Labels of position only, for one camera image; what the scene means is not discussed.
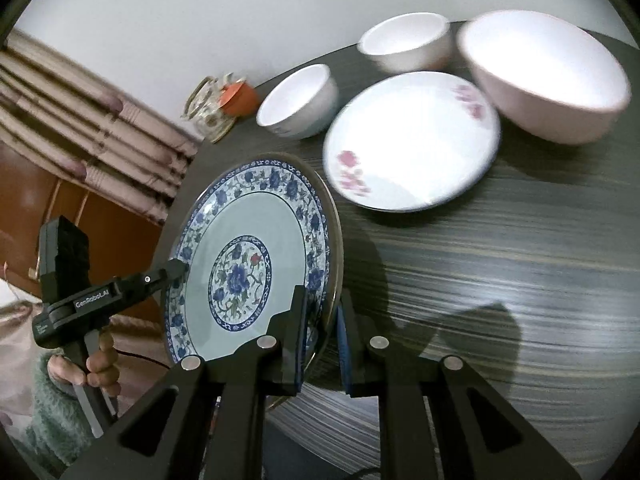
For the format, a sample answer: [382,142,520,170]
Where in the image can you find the floral ceramic teapot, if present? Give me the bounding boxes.
[181,74,246,145]

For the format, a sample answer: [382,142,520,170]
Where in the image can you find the large pink bowl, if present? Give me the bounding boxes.
[456,10,632,147]

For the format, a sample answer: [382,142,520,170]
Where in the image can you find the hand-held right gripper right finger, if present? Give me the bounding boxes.
[335,292,584,480]

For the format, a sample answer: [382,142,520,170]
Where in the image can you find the white plate with pink flowers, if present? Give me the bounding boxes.
[321,71,502,212]

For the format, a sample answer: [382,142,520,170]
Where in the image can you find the person's left hand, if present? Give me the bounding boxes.
[47,332,123,400]

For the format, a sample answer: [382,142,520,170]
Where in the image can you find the beige patterned curtain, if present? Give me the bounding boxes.
[0,27,201,226]

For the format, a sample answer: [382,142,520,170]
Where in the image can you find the small white bowl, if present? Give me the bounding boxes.
[256,64,340,141]
[357,11,453,73]

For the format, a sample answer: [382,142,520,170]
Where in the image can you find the person's left forearm green sleeve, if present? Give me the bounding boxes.
[0,350,98,478]

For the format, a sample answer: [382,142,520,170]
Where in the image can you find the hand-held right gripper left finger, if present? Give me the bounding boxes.
[59,284,321,480]

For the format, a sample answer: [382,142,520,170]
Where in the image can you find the orange cup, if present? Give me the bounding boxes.
[220,81,262,120]

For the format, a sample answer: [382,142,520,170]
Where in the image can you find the pale pink cloth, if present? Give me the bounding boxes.
[0,280,51,358]

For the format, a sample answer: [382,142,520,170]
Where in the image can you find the blue floral plate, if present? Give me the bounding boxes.
[162,155,345,397]

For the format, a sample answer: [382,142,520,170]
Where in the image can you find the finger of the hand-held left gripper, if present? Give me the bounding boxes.
[117,259,187,312]

